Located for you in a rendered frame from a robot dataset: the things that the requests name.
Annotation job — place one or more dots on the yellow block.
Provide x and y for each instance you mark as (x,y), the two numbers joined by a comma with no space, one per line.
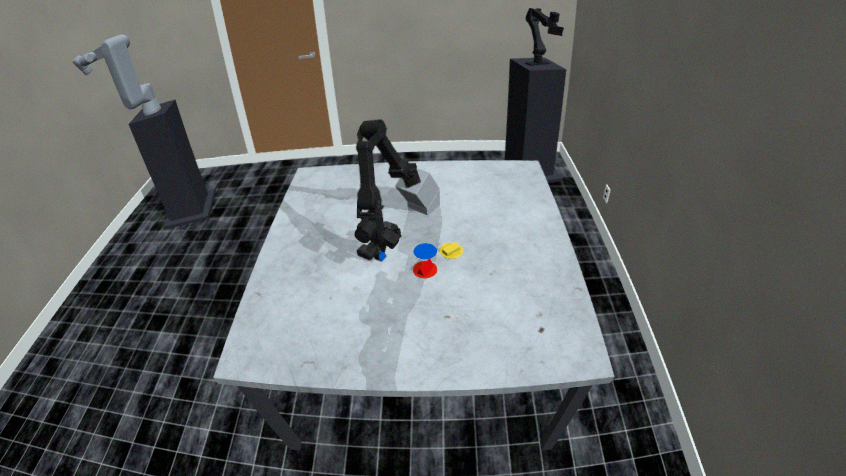
(451,249)

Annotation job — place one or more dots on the yellow circle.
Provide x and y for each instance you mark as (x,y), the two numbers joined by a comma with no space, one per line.
(452,256)

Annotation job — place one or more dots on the red circle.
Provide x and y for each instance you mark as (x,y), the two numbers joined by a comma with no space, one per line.
(430,273)

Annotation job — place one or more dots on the blue circle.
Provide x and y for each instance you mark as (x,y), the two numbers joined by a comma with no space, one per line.
(425,251)

